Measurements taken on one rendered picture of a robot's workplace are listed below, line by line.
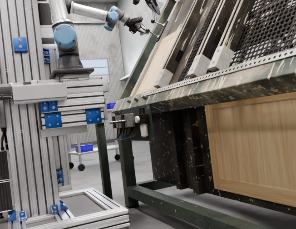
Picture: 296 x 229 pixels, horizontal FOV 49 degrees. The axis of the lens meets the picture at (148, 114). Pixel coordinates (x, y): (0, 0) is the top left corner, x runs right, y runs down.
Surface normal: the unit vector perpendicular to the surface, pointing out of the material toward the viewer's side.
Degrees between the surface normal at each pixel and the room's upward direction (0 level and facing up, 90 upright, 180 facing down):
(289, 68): 56
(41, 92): 90
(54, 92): 90
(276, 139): 90
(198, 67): 90
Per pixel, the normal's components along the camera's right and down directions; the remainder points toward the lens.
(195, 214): -0.90, 0.10
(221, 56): 0.43, -0.07
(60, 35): 0.19, 0.10
